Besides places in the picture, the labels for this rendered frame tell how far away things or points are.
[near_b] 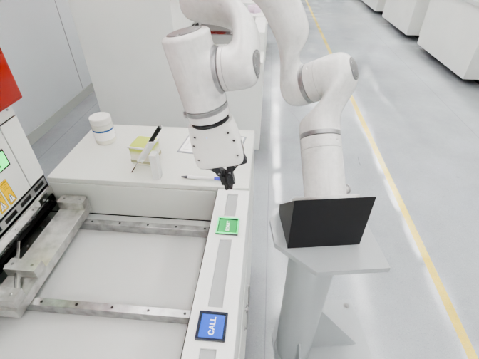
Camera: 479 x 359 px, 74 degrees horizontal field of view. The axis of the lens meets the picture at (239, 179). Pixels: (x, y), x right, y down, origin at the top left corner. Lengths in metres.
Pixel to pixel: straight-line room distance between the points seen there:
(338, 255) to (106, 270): 0.65
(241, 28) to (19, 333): 0.82
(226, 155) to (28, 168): 0.62
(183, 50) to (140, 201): 0.60
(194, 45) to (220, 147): 0.20
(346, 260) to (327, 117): 0.41
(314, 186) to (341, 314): 1.04
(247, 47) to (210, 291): 0.48
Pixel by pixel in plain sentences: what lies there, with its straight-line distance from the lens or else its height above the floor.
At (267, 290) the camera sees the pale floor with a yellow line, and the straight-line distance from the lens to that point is 1.85.
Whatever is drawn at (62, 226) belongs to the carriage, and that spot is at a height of 0.88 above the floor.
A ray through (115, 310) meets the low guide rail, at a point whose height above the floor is 0.85.
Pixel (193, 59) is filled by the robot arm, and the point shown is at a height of 1.39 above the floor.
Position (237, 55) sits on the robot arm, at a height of 1.40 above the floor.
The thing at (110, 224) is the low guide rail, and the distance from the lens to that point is 1.05.
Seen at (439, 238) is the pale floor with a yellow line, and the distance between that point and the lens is 2.43.
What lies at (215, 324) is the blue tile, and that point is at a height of 0.96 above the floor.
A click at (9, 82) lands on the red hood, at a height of 1.27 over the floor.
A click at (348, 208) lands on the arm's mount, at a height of 0.97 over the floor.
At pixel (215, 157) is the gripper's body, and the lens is 0.64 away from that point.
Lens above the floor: 1.55
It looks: 38 degrees down
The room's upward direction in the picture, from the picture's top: straight up
